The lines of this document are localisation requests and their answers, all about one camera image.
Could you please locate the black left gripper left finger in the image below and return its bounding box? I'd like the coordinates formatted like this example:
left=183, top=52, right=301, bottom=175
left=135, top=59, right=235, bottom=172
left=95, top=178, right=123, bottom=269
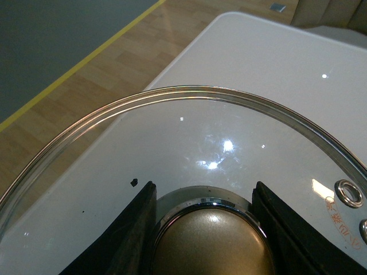
left=61, top=181, right=157, bottom=274

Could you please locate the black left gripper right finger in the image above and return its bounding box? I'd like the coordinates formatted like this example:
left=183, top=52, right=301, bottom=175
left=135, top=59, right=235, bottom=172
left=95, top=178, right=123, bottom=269
left=252, top=181, right=366, bottom=274

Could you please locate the glass pot lid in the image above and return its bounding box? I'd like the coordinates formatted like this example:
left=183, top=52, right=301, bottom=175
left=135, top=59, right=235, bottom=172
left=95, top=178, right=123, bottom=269
left=1, top=87, right=366, bottom=274

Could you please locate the beige left dining chair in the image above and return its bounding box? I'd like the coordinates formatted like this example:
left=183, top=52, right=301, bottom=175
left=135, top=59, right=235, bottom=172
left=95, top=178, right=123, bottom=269
left=291, top=0, right=366, bottom=33

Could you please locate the floor socket plate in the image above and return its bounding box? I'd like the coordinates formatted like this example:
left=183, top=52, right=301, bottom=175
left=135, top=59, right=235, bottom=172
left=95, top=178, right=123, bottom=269
left=270, top=2, right=286, bottom=13

